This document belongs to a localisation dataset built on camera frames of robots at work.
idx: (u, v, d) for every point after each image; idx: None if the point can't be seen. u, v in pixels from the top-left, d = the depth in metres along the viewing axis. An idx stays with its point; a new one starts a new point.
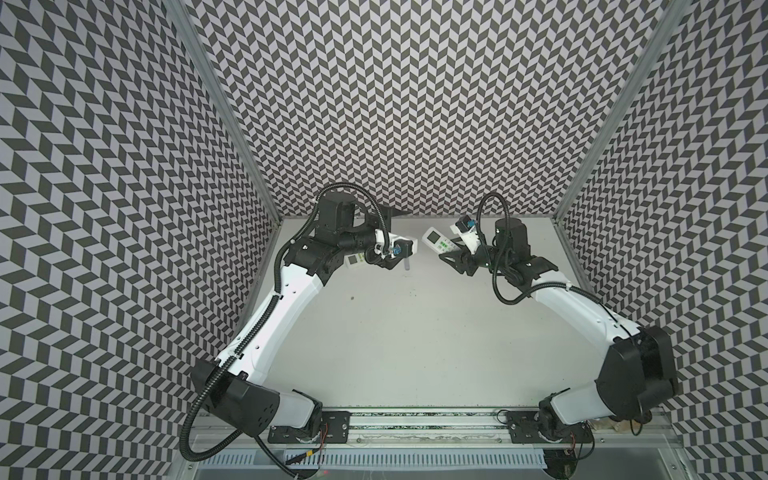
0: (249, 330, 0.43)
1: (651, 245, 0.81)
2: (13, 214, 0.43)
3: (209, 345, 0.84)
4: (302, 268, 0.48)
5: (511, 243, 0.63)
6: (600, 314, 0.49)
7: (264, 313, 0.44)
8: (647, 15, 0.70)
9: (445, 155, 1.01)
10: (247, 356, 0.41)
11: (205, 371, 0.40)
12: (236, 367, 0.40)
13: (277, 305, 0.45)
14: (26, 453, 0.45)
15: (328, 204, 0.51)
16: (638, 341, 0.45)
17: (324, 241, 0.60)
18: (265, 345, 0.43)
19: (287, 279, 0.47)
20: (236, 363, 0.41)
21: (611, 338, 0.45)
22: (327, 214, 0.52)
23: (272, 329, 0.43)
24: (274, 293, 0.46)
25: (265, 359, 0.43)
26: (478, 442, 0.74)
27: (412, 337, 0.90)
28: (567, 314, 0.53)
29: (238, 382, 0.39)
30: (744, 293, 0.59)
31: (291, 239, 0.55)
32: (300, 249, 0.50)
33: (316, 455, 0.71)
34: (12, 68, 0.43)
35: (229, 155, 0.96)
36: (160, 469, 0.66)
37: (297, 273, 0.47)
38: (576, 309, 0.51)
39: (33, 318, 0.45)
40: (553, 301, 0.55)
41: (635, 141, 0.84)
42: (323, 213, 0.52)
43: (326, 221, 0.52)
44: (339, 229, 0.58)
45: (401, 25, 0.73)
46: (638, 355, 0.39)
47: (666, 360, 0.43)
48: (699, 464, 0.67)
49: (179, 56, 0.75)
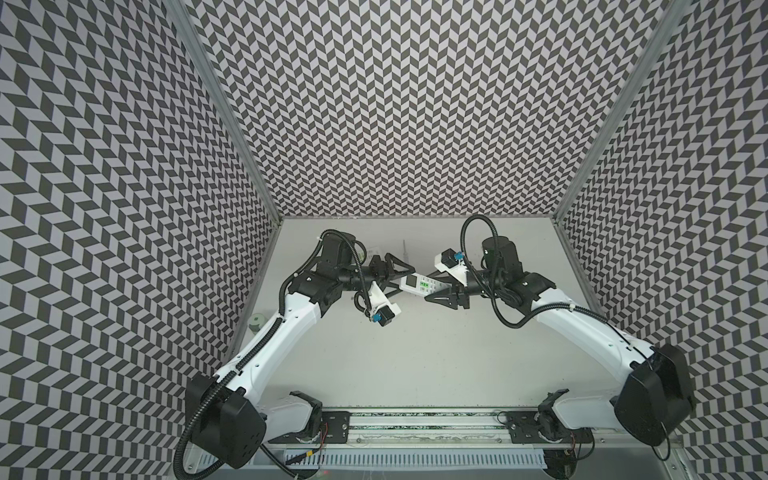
0: (249, 350, 0.45)
1: (651, 245, 0.81)
2: (13, 214, 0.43)
3: (210, 345, 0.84)
4: (305, 298, 0.52)
5: (503, 263, 0.60)
6: (611, 337, 0.47)
7: (266, 336, 0.46)
8: (647, 15, 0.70)
9: (445, 155, 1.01)
10: (246, 373, 0.42)
11: (202, 387, 0.40)
12: (235, 384, 0.41)
13: (281, 327, 0.48)
14: (26, 454, 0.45)
15: (333, 242, 0.57)
16: (651, 363, 0.43)
17: (325, 274, 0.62)
18: (263, 363, 0.44)
19: (291, 306, 0.51)
20: (236, 379, 0.41)
21: (628, 363, 0.43)
22: (332, 251, 0.58)
23: (273, 350, 0.45)
24: (277, 316, 0.49)
25: (263, 377, 0.44)
26: (478, 442, 0.74)
27: (412, 337, 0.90)
28: (577, 339, 0.50)
29: (234, 399, 0.39)
30: (743, 292, 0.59)
31: (295, 271, 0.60)
32: (305, 280, 0.55)
33: (316, 455, 0.71)
34: (12, 68, 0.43)
35: (229, 155, 0.96)
36: (160, 469, 0.66)
37: (299, 300, 0.52)
38: (584, 333, 0.49)
39: (33, 318, 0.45)
40: (557, 322, 0.53)
41: (635, 141, 0.84)
42: (325, 251, 0.58)
43: (327, 258, 0.58)
44: (340, 265, 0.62)
45: (401, 26, 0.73)
46: (658, 380, 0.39)
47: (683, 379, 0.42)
48: (699, 464, 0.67)
49: (179, 56, 0.75)
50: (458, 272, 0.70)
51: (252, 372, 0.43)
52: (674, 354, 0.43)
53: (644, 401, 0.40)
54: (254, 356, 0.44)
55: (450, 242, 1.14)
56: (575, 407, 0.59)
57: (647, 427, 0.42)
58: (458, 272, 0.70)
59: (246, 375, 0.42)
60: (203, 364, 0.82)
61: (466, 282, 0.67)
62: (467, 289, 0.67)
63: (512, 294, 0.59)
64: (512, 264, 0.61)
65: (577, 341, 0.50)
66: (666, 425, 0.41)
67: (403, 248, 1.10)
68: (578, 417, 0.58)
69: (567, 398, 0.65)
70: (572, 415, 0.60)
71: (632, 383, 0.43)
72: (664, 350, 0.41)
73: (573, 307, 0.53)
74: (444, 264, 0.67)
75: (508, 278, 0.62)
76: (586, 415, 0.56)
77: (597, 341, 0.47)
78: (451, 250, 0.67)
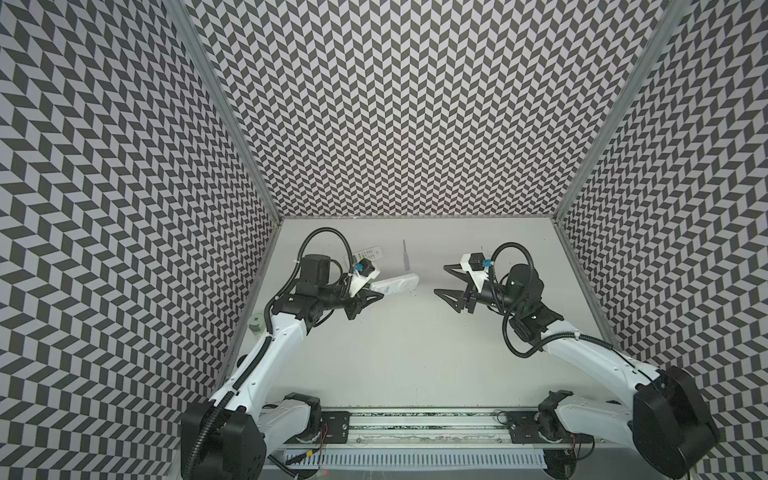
0: (244, 368, 0.46)
1: (651, 245, 0.81)
2: (12, 214, 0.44)
3: (210, 345, 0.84)
4: (290, 315, 0.54)
5: (527, 296, 0.59)
6: (617, 361, 0.49)
7: (258, 355, 0.47)
8: (647, 15, 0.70)
9: (444, 155, 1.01)
10: (243, 392, 0.43)
11: (199, 416, 0.40)
12: (233, 403, 0.41)
13: (269, 346, 0.49)
14: (26, 453, 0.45)
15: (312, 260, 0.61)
16: (662, 387, 0.44)
17: (305, 295, 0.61)
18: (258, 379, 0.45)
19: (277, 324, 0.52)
20: (233, 399, 0.42)
21: (634, 384, 0.45)
22: (311, 269, 0.61)
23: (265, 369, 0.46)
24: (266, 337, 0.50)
25: (259, 394, 0.45)
26: (478, 441, 0.74)
27: (412, 337, 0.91)
28: (585, 365, 0.51)
29: (235, 419, 0.39)
30: (743, 293, 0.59)
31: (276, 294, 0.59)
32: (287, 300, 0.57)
33: (316, 455, 0.71)
34: (11, 68, 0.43)
35: (229, 155, 0.96)
36: (160, 469, 0.66)
37: (285, 319, 0.53)
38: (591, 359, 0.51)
39: (33, 318, 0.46)
40: (571, 352, 0.53)
41: (635, 141, 0.84)
42: (304, 271, 0.61)
43: (307, 278, 0.62)
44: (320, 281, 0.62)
45: (401, 26, 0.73)
46: (665, 402, 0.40)
47: (695, 403, 0.42)
48: (699, 464, 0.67)
49: (179, 56, 0.75)
50: (477, 277, 0.70)
51: (248, 389, 0.43)
52: (681, 375, 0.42)
53: (654, 424, 0.40)
54: (249, 374, 0.45)
55: (451, 242, 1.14)
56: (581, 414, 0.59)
57: (664, 455, 0.41)
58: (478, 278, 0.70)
59: (244, 392, 0.43)
60: (204, 364, 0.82)
61: (482, 288, 0.68)
62: (478, 297, 0.68)
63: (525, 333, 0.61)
64: (536, 298, 0.60)
65: (587, 368, 0.51)
66: (685, 454, 0.40)
67: (403, 248, 1.10)
68: (581, 422, 0.58)
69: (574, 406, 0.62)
70: (575, 419, 0.60)
71: (639, 404, 0.41)
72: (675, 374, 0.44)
73: (579, 335, 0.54)
74: (469, 265, 0.72)
75: (524, 313, 0.62)
76: (589, 423, 0.56)
77: (605, 366, 0.49)
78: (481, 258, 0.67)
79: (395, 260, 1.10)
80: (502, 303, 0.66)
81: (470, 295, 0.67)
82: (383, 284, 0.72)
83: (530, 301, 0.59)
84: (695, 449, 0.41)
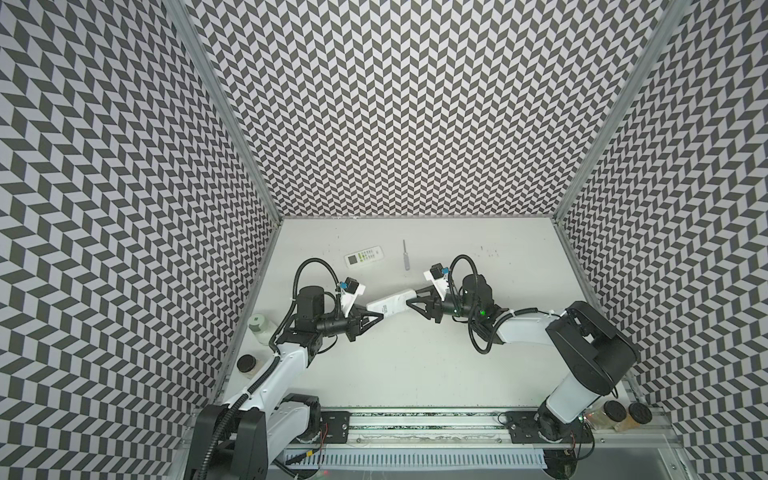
0: (253, 379, 0.50)
1: (651, 245, 0.81)
2: (12, 214, 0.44)
3: (210, 345, 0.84)
4: (296, 346, 0.59)
5: (479, 298, 0.68)
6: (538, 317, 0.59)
7: (267, 371, 0.52)
8: (647, 15, 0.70)
9: (445, 155, 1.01)
10: (256, 396, 0.46)
11: (214, 417, 0.42)
12: (249, 405, 0.45)
13: (279, 365, 0.54)
14: (26, 454, 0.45)
15: (306, 299, 0.65)
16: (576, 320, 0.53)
17: (305, 331, 0.64)
18: (270, 388, 0.49)
19: (282, 347, 0.58)
20: (249, 401, 0.45)
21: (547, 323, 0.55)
22: (306, 308, 0.66)
23: (275, 381, 0.50)
24: (274, 357, 0.55)
25: (270, 397, 0.48)
26: (478, 441, 0.74)
27: (411, 338, 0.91)
28: (530, 336, 0.58)
29: (248, 417, 0.42)
30: (744, 293, 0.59)
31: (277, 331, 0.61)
32: (291, 334, 0.63)
33: (315, 455, 0.71)
34: (12, 68, 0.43)
35: (229, 155, 0.96)
36: (160, 469, 0.66)
37: (290, 347, 0.59)
38: (518, 329, 0.61)
39: (33, 318, 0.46)
40: (514, 332, 0.62)
41: (634, 140, 0.84)
42: (300, 309, 0.66)
43: (302, 314, 0.66)
44: (315, 315, 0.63)
45: (401, 26, 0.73)
46: (569, 329, 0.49)
47: (600, 325, 0.50)
48: (699, 464, 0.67)
49: (179, 56, 0.75)
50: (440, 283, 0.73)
51: (261, 396, 0.47)
52: (584, 306, 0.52)
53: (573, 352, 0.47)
54: (262, 382, 0.49)
55: (452, 243, 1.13)
56: (563, 398, 0.59)
57: (591, 380, 0.47)
58: (440, 286, 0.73)
59: (257, 397, 0.46)
60: (204, 364, 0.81)
61: (445, 298, 0.78)
62: (441, 306, 0.77)
63: (487, 333, 0.70)
64: (488, 300, 0.70)
65: (527, 337, 0.59)
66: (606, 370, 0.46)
67: (403, 248, 1.10)
68: (569, 407, 0.59)
69: (556, 395, 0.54)
70: (561, 405, 0.61)
71: (555, 337, 0.49)
72: (576, 306, 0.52)
73: (514, 314, 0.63)
74: (430, 274, 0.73)
75: (481, 316, 0.72)
76: (572, 403, 0.57)
77: (533, 325, 0.57)
78: (439, 264, 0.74)
79: (395, 259, 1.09)
80: (463, 310, 0.75)
81: (435, 301, 0.77)
82: (380, 303, 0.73)
83: (484, 303, 0.70)
84: (614, 365, 0.46)
